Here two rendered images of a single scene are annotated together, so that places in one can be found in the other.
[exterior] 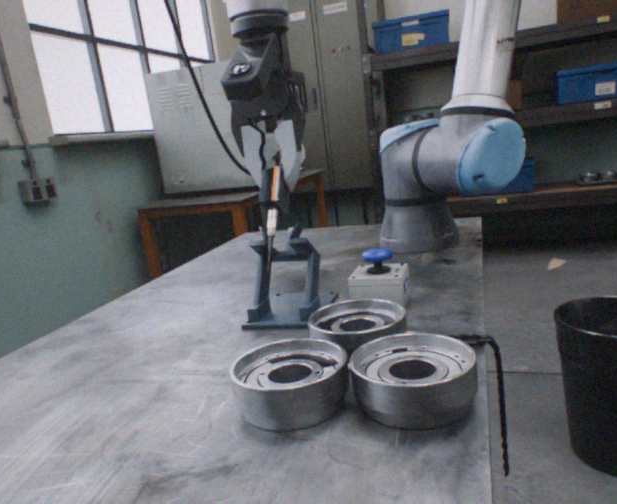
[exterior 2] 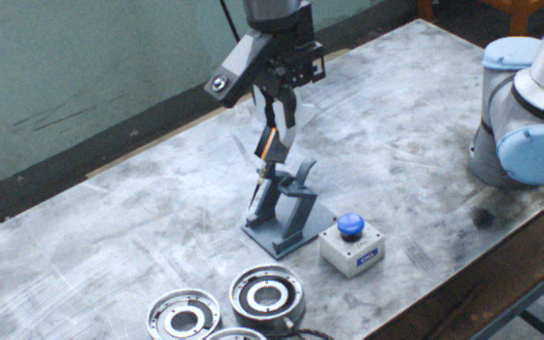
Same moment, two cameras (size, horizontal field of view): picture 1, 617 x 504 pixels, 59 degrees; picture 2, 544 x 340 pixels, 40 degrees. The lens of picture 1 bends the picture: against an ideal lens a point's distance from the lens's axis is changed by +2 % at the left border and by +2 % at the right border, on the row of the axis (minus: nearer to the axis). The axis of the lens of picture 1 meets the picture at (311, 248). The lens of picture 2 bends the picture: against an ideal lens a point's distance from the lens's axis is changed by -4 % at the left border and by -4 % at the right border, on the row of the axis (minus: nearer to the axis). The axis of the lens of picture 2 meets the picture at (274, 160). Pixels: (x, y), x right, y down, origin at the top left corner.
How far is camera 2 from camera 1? 0.82 m
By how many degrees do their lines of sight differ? 45
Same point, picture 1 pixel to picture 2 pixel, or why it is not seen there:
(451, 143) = (501, 121)
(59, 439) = (86, 282)
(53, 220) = not seen: outside the picture
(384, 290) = (338, 258)
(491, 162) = (524, 164)
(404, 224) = (482, 148)
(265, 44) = (255, 52)
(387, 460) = not seen: outside the picture
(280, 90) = (273, 81)
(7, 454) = (65, 278)
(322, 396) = not seen: outside the picture
